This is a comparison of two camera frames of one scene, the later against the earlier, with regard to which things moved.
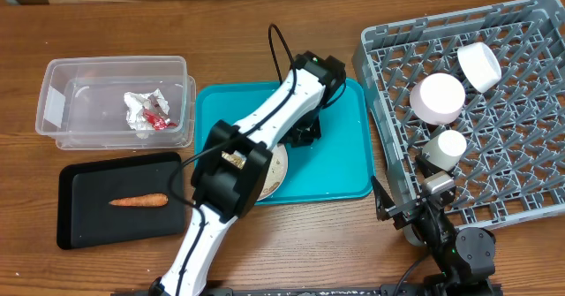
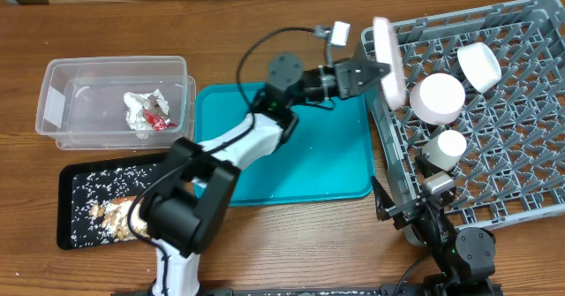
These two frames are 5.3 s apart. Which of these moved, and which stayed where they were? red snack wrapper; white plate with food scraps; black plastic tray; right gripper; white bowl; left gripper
Moved: white plate with food scraps; left gripper
Stayed: right gripper; white bowl; black plastic tray; red snack wrapper
